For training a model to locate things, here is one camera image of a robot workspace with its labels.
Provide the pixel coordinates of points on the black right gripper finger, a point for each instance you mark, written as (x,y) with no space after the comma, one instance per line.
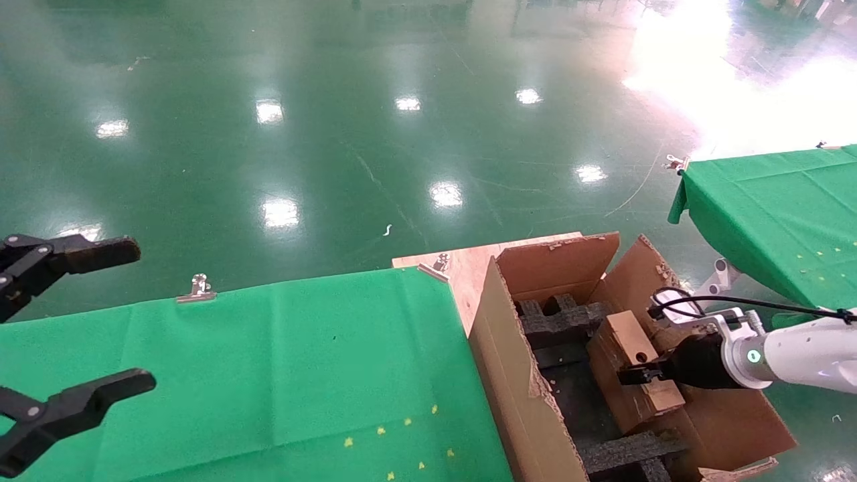
(639,375)

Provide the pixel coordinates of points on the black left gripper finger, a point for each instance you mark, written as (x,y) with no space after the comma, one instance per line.
(80,404)
(94,253)

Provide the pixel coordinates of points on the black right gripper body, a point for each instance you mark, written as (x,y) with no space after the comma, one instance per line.
(696,361)

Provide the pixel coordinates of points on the small brown cardboard box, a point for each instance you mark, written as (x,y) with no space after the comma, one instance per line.
(622,395)

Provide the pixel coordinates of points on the large open cardboard carton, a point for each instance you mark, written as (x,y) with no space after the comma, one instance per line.
(723,422)

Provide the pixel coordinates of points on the black foam insert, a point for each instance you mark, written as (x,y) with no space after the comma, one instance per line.
(562,318)
(622,452)

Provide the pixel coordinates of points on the white metal table leg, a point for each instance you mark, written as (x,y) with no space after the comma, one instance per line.
(716,278)

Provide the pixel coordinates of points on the metal binder clip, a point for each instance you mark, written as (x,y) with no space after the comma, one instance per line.
(676,163)
(197,291)
(436,268)
(827,145)

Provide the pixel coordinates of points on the large green table cloth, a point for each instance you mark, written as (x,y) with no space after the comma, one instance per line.
(234,361)

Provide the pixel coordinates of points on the green cloth with fold creases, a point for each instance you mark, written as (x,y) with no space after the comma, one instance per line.
(770,214)

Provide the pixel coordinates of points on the grey camera mounting bracket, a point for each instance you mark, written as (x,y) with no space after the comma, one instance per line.
(726,321)

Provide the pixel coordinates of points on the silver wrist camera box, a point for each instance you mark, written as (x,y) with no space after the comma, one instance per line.
(673,311)

